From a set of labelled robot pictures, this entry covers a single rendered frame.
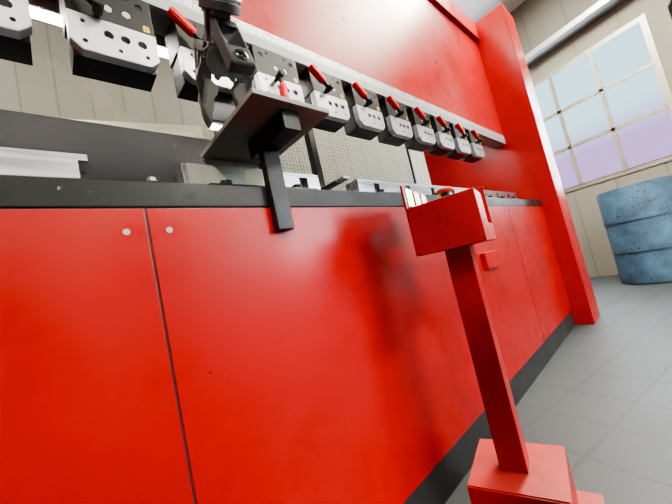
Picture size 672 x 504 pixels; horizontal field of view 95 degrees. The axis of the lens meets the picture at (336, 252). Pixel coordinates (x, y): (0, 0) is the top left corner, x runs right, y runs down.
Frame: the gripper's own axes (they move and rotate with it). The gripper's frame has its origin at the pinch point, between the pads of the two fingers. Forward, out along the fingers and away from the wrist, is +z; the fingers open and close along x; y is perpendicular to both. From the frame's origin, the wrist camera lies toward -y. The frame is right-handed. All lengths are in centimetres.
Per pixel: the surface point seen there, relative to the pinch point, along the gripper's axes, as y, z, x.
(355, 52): 44, -18, -66
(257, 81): 23.4, -6.2, -17.0
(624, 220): -26, 63, -350
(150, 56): 18.8, -8.8, 9.4
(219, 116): 16.5, 2.1, -4.1
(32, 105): 241, 48, 51
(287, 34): 38, -19, -33
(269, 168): -9.2, 6.5, -5.9
